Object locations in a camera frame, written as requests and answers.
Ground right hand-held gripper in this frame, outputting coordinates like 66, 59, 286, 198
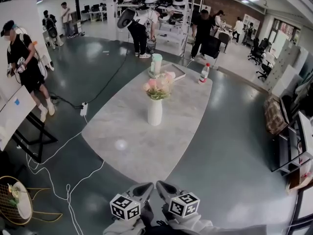
156, 180, 201, 219

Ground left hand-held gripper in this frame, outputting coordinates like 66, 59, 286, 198
110, 182, 155, 221

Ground white ribbed vase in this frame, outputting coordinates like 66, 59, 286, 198
147, 99, 163, 126

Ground pink artificial flowers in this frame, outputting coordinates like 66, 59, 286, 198
143, 72, 175, 101

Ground person's right forearm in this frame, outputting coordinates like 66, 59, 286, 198
168, 214, 268, 235

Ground person's left forearm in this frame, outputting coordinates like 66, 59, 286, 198
102, 218, 147, 235

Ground person's black harness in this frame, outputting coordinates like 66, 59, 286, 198
139, 199, 177, 235

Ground grey marble table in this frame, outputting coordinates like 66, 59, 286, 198
81, 60, 213, 185

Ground white tray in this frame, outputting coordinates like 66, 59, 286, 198
148, 62, 186, 82

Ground red cap plastic bottle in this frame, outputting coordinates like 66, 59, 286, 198
198, 63, 211, 85

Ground white pitcher mint lid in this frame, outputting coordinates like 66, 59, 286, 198
149, 53, 163, 77

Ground brown plaid bag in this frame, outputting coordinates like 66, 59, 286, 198
264, 94, 289, 136

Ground cardboard box red items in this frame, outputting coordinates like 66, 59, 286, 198
286, 165, 313, 195

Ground black mesh waste bin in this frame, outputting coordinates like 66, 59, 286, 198
146, 41, 157, 55

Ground grey shelf unit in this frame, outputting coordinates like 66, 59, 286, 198
270, 111, 313, 178

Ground black fabric chair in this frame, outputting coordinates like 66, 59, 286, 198
201, 36, 221, 60

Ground white desk black legs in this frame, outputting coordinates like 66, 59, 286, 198
0, 85, 59, 163

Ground white metal shelving rack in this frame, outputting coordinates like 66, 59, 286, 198
116, 0, 196, 58

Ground black office chair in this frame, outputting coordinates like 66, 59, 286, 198
256, 57, 273, 82
248, 37, 269, 66

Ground brown chair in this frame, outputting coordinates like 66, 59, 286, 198
218, 32, 232, 53

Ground white foam box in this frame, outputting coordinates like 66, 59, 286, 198
271, 65, 311, 102

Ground white locker cabinet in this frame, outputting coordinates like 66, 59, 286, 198
265, 42, 302, 93

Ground row of desks with monitors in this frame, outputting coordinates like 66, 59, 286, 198
82, 3, 107, 22

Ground group of round white devices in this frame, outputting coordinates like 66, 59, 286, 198
122, 0, 186, 25

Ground white display cabinet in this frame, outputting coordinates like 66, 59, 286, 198
243, 13, 260, 31

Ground white power cable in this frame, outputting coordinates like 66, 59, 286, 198
25, 114, 106, 235

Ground black power cable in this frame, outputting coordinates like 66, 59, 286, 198
48, 55, 130, 110

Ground gold wire side table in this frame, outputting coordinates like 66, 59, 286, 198
0, 175, 64, 227

